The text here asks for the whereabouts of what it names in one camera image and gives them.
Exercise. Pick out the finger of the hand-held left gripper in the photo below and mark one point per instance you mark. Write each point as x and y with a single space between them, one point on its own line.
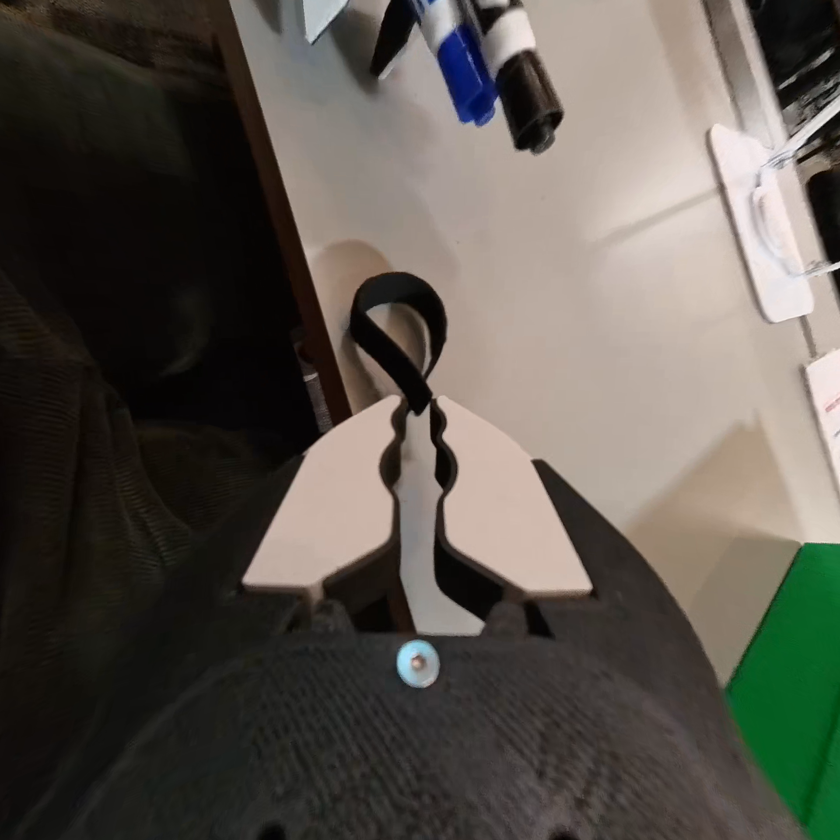
320 13
394 33

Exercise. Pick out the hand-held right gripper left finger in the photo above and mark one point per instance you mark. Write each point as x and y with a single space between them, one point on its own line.
328 518

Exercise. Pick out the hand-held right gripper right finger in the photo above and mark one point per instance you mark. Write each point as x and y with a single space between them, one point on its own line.
512 525

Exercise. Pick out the blue dry erase marker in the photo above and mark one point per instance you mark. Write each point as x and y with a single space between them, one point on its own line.
459 59

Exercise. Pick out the black dry erase marker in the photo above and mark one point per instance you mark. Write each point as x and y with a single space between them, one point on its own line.
531 92

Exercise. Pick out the green plastic bin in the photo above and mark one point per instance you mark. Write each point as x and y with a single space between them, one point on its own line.
800 656

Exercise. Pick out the white printed paper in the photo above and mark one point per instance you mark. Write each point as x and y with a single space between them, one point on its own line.
827 394

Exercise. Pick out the white flat pad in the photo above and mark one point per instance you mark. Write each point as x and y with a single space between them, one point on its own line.
735 164

